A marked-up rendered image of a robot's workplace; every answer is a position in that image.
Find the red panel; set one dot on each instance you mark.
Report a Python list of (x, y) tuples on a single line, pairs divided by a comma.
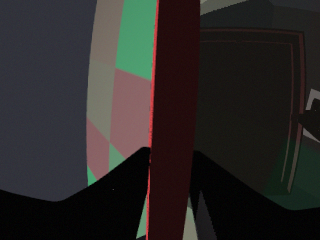
[(176, 56)]

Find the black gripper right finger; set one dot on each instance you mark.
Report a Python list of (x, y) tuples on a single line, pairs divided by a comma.
[(227, 209)]

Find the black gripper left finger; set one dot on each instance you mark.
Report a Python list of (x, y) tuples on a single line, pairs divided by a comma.
[(109, 209)]

